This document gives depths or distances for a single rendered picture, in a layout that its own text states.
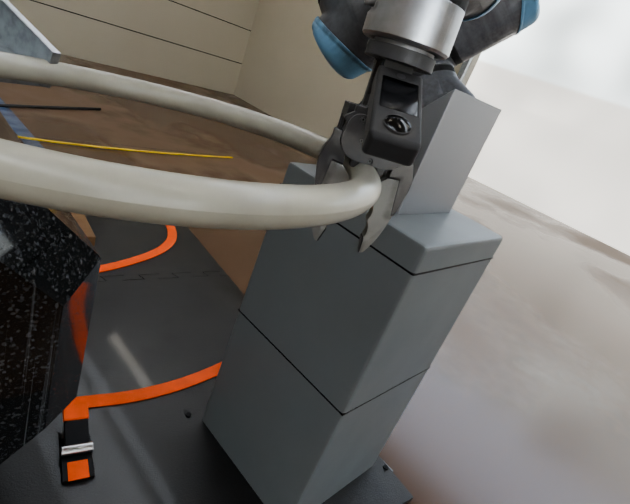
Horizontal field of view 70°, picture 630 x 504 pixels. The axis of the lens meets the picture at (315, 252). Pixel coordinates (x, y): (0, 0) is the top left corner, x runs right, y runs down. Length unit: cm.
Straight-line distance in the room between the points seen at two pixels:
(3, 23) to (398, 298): 74
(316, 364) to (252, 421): 31
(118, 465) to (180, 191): 115
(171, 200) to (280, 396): 95
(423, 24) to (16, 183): 35
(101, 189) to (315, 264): 79
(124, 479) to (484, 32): 131
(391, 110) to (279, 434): 95
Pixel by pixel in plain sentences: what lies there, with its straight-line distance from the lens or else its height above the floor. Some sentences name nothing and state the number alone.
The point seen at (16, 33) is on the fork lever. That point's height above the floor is 98.
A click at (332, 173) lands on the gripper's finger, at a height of 98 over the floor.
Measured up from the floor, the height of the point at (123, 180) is 100.
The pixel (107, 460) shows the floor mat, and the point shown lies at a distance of 137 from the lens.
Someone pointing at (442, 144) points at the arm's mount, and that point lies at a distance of 99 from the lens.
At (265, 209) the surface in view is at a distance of 27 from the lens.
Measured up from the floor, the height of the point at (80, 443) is 5.
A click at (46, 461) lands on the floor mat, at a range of 136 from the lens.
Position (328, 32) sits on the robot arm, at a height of 111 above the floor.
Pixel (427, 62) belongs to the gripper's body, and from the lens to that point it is 48.
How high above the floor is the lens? 109
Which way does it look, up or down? 23 degrees down
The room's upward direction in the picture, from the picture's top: 21 degrees clockwise
